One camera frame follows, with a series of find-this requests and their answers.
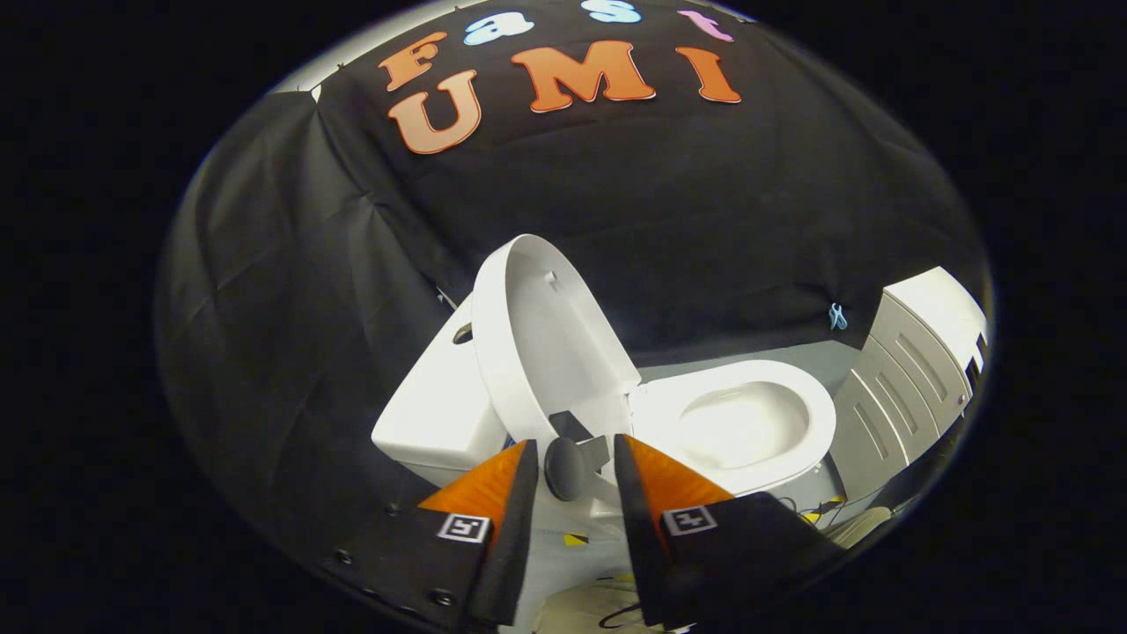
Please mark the white ceramic toilet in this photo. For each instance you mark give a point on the white ceramic toilet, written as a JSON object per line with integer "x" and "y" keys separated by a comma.
{"x": 431, "y": 423}

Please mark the grey-white panelled cabinet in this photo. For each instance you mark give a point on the grey-white panelled cabinet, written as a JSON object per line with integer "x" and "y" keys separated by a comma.
{"x": 916, "y": 352}

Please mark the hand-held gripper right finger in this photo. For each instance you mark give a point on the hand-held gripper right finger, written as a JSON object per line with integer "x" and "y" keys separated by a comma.
{"x": 638, "y": 528}

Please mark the white toilet lid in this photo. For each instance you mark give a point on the white toilet lid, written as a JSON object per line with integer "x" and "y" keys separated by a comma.
{"x": 555, "y": 343}

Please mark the small blue clip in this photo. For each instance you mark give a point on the small blue clip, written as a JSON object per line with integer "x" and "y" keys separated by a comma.
{"x": 837, "y": 316}

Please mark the yellow black floor tape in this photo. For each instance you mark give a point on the yellow black floor tape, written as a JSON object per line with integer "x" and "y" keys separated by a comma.
{"x": 575, "y": 539}

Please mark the white toilet seat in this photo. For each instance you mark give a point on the white toilet seat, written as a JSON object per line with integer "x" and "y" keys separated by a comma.
{"x": 651, "y": 414}

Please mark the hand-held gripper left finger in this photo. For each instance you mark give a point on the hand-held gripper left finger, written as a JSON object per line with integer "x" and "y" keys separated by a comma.
{"x": 519, "y": 528}

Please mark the black backdrop cloth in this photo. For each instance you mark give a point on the black backdrop cloth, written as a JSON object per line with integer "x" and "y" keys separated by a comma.
{"x": 660, "y": 194}

